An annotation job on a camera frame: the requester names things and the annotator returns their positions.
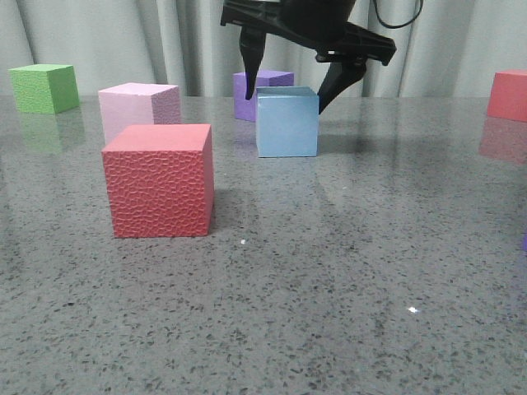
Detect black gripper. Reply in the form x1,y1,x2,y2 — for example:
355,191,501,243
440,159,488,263
221,0,396,114

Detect light blue foam cube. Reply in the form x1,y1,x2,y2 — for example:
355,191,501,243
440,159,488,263
255,86,319,158

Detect purple foam cube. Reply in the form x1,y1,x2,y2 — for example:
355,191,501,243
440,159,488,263
232,70,295,122

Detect grey-green curtain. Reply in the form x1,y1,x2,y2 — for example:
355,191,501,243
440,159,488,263
1,0,526,98

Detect pink foam cube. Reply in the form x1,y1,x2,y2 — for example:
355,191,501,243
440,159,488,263
98,82,181,143

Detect red textured foam cube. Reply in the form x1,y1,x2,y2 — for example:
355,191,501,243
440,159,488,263
101,123,214,238

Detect red foam cube far right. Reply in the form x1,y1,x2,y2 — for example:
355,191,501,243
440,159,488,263
487,69,527,122

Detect green foam cube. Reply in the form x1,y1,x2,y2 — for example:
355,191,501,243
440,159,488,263
9,64,80,114

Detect black cable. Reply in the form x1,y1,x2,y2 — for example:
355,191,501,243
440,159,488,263
369,0,425,30

